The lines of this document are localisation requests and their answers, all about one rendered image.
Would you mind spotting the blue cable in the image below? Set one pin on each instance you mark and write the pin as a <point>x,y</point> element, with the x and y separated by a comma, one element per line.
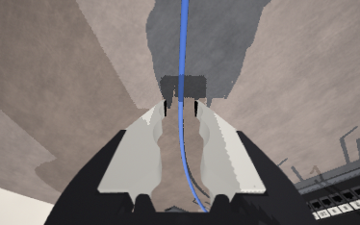
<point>182,54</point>

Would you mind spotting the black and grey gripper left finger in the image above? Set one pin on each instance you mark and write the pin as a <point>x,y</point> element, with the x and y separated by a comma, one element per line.
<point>108,184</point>

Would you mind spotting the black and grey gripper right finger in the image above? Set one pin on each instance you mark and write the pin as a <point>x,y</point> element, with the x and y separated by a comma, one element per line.
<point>233,165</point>

